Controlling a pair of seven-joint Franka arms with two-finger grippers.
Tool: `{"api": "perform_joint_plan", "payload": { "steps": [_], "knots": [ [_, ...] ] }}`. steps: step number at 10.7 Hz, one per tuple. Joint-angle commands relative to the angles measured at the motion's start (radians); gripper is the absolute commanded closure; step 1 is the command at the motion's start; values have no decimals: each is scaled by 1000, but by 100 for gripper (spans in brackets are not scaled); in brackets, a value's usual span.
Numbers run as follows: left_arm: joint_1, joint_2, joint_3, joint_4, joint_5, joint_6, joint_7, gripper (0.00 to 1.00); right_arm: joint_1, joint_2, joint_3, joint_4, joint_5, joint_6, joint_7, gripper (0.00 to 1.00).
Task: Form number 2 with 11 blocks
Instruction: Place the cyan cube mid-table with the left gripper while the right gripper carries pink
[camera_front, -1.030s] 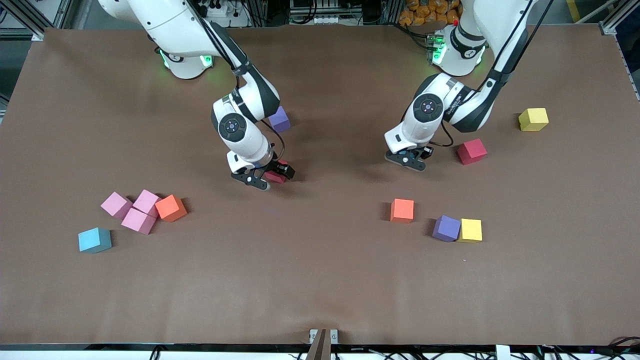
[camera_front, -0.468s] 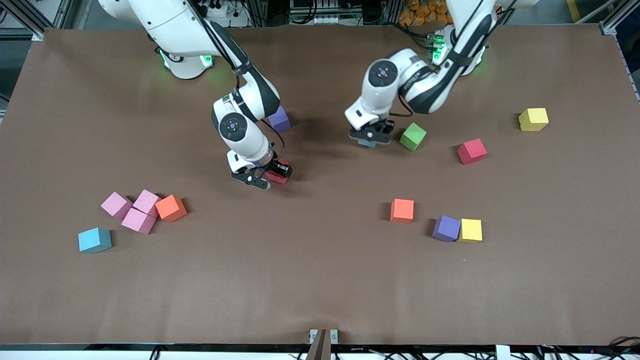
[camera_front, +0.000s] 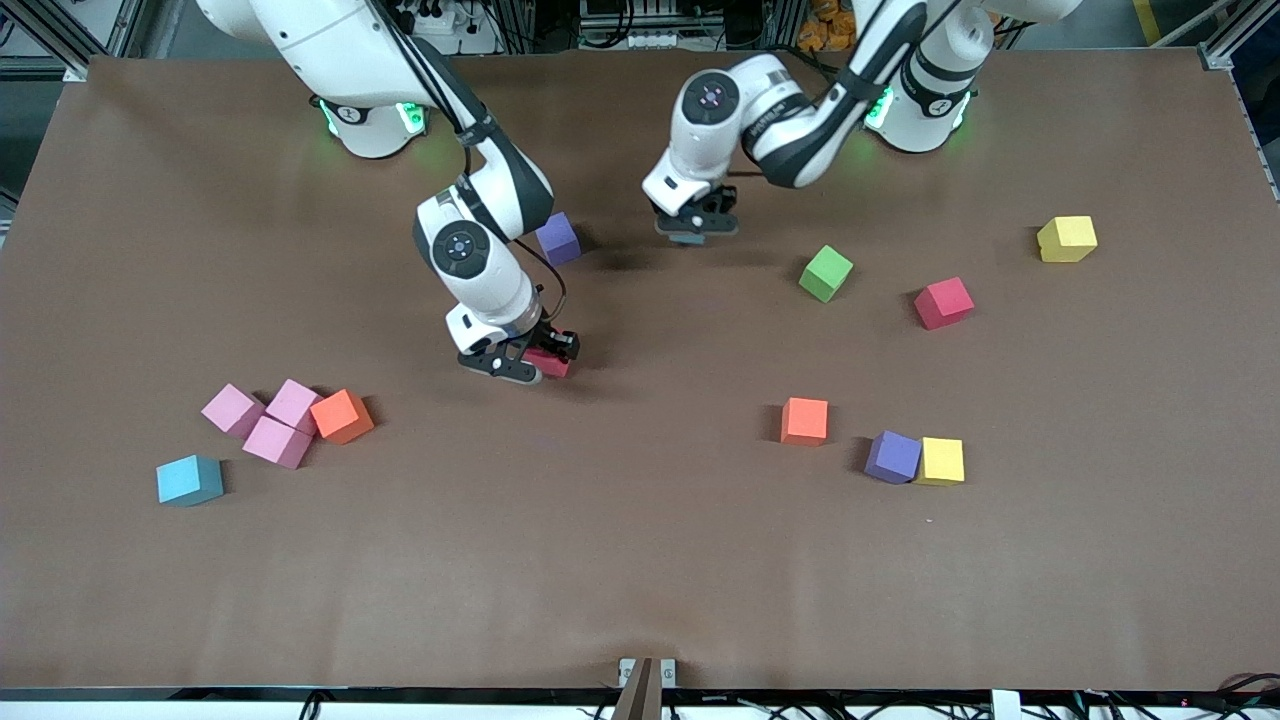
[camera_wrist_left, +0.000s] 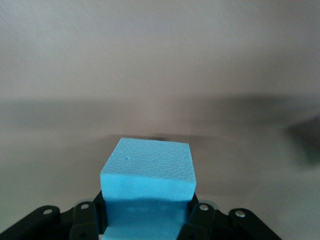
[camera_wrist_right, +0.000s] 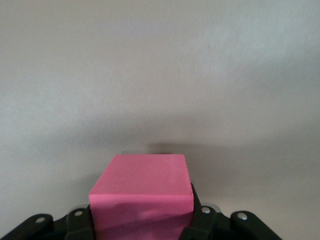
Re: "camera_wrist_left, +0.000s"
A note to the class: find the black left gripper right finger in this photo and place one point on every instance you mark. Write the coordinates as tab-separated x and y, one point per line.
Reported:
225	227

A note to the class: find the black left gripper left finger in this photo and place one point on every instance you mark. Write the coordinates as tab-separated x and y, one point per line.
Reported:
50	225

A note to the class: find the light blue foam cube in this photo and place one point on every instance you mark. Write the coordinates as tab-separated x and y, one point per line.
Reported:
150	170

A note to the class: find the brown table cover sheet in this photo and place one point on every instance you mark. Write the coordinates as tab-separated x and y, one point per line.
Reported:
100	62

